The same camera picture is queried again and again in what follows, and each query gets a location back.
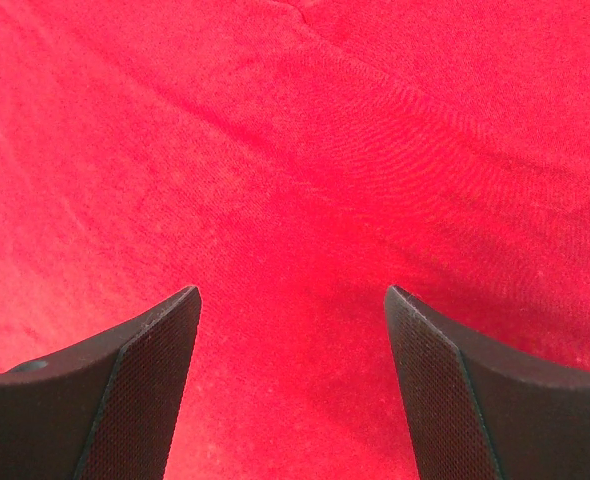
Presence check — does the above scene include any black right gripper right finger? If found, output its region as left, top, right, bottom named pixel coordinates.
left=384, top=286, right=590, bottom=479

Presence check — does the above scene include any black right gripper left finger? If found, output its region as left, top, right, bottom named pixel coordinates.
left=0, top=287, right=201, bottom=479

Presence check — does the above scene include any red t shirt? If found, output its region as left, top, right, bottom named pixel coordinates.
left=0, top=1, right=590, bottom=479

